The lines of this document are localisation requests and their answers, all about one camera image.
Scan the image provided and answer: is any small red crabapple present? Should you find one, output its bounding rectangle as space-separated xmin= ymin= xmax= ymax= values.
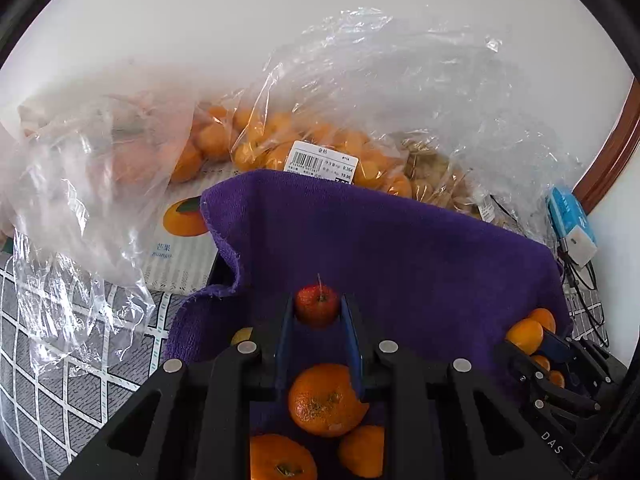
xmin=294 ymin=274 xmax=340 ymax=330

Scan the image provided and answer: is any kumquat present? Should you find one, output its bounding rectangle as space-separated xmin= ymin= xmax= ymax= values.
xmin=530 ymin=354 xmax=551 ymax=372
xmin=548 ymin=370 xmax=565 ymax=388
xmin=506 ymin=318 xmax=544 ymax=356
xmin=528 ymin=308 xmax=556 ymax=333

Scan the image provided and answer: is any large orange tangerine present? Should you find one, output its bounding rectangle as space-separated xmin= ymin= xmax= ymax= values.
xmin=338 ymin=425 xmax=384 ymax=479

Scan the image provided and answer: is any small green-yellow fruit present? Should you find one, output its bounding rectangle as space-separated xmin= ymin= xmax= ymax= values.
xmin=231 ymin=327 xmax=253 ymax=346

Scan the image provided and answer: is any kumquat in towel top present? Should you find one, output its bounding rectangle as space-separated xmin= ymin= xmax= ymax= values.
xmin=528 ymin=308 xmax=556 ymax=333

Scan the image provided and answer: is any orange tangerine back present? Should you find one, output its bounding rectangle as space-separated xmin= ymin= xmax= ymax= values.
xmin=288 ymin=363 xmax=369 ymax=438

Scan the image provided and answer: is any purple fleece towel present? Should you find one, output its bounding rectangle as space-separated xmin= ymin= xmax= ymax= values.
xmin=165 ymin=170 xmax=570 ymax=387

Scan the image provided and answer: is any orange tangerine front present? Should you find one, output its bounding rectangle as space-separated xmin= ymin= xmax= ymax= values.
xmin=250 ymin=434 xmax=318 ymax=480

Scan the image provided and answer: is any white fruit carton box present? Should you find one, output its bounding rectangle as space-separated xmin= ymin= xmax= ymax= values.
xmin=143 ymin=162 xmax=238 ymax=295

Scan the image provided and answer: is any clear plastic bag of kumquats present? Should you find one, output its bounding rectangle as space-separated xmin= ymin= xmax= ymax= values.
xmin=229 ymin=6 xmax=584 ymax=241

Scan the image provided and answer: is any grey checked bed sheet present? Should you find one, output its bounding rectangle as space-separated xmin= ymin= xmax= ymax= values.
xmin=1 ymin=252 xmax=182 ymax=479

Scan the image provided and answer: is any clear bag of tomatoes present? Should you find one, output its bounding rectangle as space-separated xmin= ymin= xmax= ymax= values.
xmin=0 ymin=58 xmax=241 ymax=380

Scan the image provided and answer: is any black cable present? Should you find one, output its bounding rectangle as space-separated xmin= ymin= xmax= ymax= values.
xmin=554 ymin=246 xmax=612 ymax=348

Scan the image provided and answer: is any brown wooden frame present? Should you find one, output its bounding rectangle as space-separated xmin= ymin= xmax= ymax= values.
xmin=574 ymin=79 xmax=640 ymax=214

